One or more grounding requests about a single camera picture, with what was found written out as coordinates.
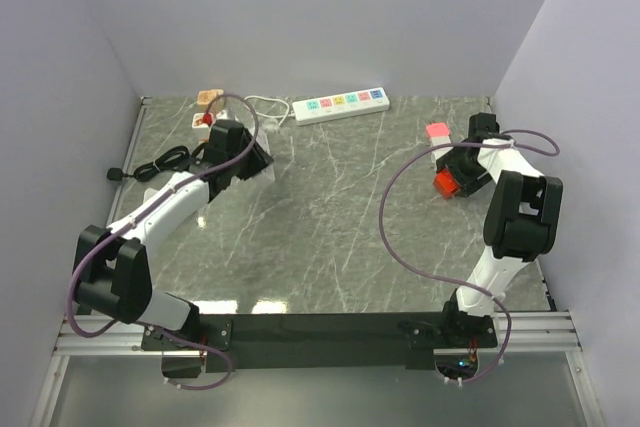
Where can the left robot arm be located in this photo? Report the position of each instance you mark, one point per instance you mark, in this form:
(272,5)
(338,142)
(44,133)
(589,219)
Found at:
(111,273)

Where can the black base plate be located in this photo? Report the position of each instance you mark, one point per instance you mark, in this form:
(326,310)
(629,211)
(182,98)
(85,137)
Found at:
(278,341)

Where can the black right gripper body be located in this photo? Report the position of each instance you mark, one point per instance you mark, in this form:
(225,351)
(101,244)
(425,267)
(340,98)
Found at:
(465,168)

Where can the white fruit print plug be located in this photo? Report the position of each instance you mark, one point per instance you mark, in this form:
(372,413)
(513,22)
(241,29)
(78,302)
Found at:
(202,121)

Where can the wooden cube plug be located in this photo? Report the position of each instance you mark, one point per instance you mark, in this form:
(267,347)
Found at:
(210,97)

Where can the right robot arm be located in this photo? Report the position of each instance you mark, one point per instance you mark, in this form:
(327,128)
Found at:
(520,224)

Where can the wooden power strip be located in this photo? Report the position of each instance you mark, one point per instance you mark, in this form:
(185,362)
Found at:
(212,107)

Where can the red cube plug adapter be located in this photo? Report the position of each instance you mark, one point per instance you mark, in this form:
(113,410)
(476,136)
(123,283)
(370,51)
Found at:
(445,184)

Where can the pink plug adapter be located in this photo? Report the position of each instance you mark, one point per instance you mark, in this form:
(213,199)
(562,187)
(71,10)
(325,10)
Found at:
(437,130)

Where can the white multicolour power strip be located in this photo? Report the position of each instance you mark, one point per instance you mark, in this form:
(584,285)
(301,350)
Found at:
(340,106)

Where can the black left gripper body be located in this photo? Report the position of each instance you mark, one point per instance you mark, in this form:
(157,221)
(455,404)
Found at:
(235,171)

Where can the white cube plug adapter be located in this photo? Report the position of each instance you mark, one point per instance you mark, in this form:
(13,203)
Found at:
(441,145)

